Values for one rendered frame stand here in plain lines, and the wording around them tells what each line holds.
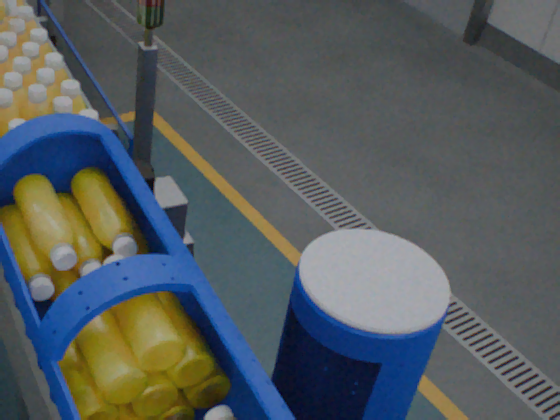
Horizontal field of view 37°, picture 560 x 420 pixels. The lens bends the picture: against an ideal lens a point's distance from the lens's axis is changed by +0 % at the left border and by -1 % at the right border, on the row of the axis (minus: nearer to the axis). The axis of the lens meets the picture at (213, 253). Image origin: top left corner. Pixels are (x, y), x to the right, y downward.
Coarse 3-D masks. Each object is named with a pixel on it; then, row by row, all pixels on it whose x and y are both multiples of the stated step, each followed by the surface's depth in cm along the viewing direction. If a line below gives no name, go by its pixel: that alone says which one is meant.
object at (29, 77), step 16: (16, 0) 215; (16, 16) 207; (32, 16) 207; (0, 32) 204; (16, 32) 200; (16, 48) 196; (48, 48) 199; (0, 64) 190; (32, 64) 192; (0, 80) 186; (32, 80) 188
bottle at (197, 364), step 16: (176, 304) 128; (176, 320) 125; (192, 336) 123; (192, 352) 120; (208, 352) 122; (176, 368) 120; (192, 368) 122; (208, 368) 123; (176, 384) 122; (192, 384) 123
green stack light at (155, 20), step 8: (136, 8) 192; (144, 8) 190; (152, 8) 189; (160, 8) 190; (136, 16) 193; (144, 16) 191; (152, 16) 191; (160, 16) 192; (144, 24) 192; (152, 24) 192; (160, 24) 193
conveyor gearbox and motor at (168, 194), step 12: (168, 180) 199; (156, 192) 195; (168, 192) 196; (180, 192) 196; (168, 204) 192; (180, 204) 193; (168, 216) 194; (180, 216) 196; (180, 228) 198; (192, 240) 207; (192, 252) 209
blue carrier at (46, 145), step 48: (0, 144) 145; (48, 144) 150; (96, 144) 155; (0, 192) 152; (144, 192) 138; (0, 240) 137; (96, 288) 117; (144, 288) 116; (192, 288) 120; (48, 336) 119; (240, 336) 118; (48, 384) 121; (240, 384) 127
